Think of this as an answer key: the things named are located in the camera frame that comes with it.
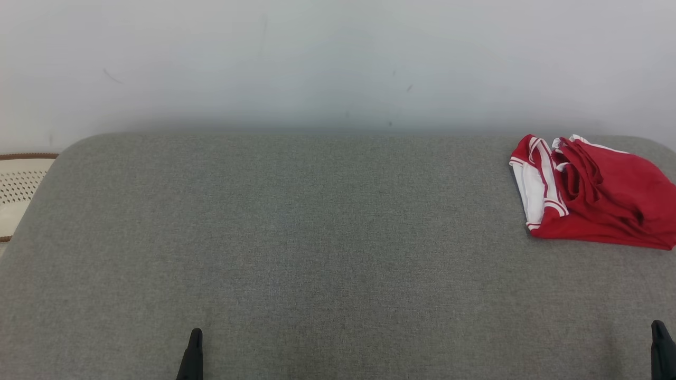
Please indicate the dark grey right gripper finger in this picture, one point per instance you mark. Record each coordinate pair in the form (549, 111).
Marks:
(663, 353)

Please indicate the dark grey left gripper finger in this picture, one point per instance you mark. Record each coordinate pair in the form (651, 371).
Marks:
(193, 359)

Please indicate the red shorts with white stripes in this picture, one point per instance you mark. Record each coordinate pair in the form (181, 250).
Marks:
(628, 184)

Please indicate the red jersey with white sleeves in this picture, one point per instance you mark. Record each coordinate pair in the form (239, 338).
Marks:
(536, 190)

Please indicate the grey fabric sofa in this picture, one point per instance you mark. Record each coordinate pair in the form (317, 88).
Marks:
(317, 237)

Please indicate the cream perforated laundry basket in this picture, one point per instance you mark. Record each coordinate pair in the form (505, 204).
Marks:
(18, 184)

